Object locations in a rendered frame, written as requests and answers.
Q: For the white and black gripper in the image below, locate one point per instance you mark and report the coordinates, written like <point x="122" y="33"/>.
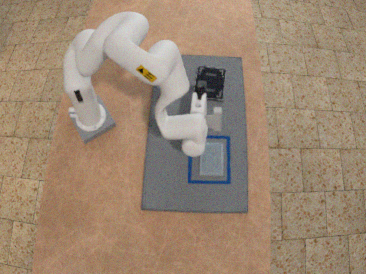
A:
<point x="198" y="103"/>

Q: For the blue rectangular tape outline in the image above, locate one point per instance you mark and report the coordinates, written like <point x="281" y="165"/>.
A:
<point x="228" y="165"/>

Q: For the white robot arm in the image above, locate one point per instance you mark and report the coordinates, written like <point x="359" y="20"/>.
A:
<point x="153" y="68"/>

